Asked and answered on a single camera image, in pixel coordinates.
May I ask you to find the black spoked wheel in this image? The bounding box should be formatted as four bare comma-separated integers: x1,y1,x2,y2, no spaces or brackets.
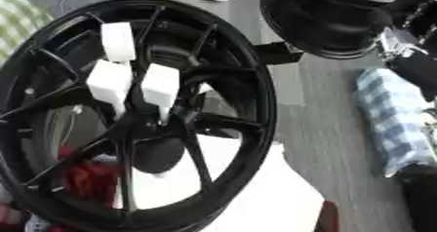
0,0,280,232

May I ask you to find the black block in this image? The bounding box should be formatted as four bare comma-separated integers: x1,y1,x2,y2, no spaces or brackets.
251,41,306,65

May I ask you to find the black round object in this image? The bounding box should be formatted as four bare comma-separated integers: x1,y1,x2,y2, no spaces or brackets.
131,137,188,174

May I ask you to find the red object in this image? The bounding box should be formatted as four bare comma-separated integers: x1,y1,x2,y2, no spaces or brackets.
55,145,125,209

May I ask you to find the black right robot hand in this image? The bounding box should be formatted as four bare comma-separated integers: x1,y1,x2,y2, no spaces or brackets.
385,51,437,102

